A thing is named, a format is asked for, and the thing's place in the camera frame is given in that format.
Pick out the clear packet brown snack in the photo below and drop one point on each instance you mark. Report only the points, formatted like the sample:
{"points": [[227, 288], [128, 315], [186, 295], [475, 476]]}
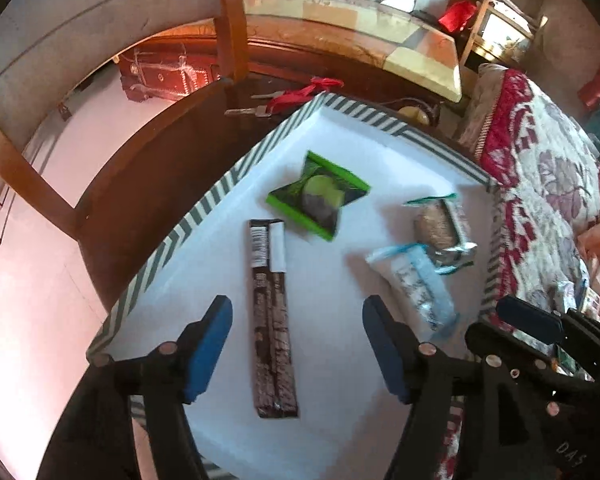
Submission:
{"points": [[435, 230]]}

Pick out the blue white snack packet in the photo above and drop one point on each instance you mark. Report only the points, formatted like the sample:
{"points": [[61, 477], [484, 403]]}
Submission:
{"points": [[420, 285]]}

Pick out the keys with red ribbon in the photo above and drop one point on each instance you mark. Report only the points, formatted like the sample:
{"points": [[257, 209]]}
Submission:
{"points": [[300, 94]]}

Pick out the wooden chair with grey back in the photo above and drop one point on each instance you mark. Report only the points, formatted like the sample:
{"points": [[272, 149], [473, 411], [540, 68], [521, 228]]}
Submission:
{"points": [[80, 20]]}

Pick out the yellow round object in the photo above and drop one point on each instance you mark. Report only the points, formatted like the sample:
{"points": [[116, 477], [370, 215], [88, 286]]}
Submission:
{"points": [[414, 114]]}

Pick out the dark brown chocolate bar packet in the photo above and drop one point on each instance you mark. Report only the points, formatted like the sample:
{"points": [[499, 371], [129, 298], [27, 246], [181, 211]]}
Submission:
{"points": [[275, 335]]}

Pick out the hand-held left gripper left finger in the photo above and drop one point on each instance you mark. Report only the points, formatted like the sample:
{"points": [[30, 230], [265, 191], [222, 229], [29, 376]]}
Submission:
{"points": [[210, 350]]}

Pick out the wooden sideboard with glass top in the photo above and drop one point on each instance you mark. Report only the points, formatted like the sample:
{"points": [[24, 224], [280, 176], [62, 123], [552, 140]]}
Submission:
{"points": [[360, 25]]}

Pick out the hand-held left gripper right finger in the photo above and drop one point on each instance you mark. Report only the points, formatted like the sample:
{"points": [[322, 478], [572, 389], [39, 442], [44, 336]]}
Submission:
{"points": [[385, 350]]}

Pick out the red decorated chest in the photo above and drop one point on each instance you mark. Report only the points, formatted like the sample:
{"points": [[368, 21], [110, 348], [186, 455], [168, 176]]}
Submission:
{"points": [[165, 72]]}

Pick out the dark wooden table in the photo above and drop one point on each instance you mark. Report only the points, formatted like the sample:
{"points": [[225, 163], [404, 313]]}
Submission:
{"points": [[180, 160]]}

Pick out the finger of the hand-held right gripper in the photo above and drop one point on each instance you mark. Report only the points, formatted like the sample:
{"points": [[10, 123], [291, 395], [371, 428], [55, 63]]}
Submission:
{"points": [[527, 320], [485, 335]]}

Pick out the yellow cracker packet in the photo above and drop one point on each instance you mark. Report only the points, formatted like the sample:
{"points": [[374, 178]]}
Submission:
{"points": [[592, 304]]}

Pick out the red floral blanket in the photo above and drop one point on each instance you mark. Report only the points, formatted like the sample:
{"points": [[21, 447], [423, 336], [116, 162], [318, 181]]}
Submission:
{"points": [[530, 170]]}

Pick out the wooden rack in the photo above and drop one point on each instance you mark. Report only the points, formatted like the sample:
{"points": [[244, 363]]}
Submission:
{"points": [[500, 15]]}

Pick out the white tray with striped rim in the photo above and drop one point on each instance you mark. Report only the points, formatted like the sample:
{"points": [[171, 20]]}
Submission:
{"points": [[360, 160]]}

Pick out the green snack packet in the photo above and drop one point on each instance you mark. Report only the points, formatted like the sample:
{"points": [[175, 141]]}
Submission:
{"points": [[315, 195]]}

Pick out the red bag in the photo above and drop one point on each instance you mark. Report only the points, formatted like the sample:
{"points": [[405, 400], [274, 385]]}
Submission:
{"points": [[457, 16]]}

